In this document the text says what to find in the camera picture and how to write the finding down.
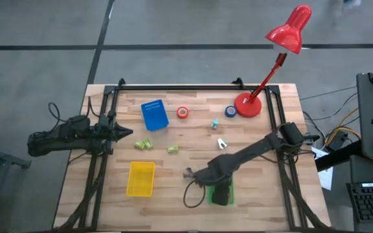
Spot red tape roll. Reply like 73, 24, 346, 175
176, 105, 190, 120

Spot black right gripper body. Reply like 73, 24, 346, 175
211, 183, 233, 206

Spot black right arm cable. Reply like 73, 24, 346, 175
183, 179, 207, 209

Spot yellow cable bundle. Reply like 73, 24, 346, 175
324, 107, 363, 145

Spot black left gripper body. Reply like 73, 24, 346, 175
93, 120, 119, 144

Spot yellow plastic basket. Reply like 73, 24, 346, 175
126, 161, 156, 198

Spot blue tape roll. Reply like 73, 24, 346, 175
224, 105, 238, 118

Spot black aluminium table frame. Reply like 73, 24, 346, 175
53, 77, 330, 233

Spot blue plastic basket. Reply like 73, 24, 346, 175
140, 98, 170, 132

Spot red desk lamp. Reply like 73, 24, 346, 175
234, 4, 313, 118

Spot white paper sheet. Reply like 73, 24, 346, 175
310, 146, 335, 192

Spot black power adapter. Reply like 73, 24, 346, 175
328, 130, 350, 152

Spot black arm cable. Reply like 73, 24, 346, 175
183, 179, 207, 209
47, 102, 92, 124

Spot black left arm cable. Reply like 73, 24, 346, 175
47, 102, 92, 124

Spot black laptop keyboard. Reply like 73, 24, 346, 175
346, 182, 373, 233

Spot green plastic basket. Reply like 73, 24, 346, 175
205, 177, 236, 206

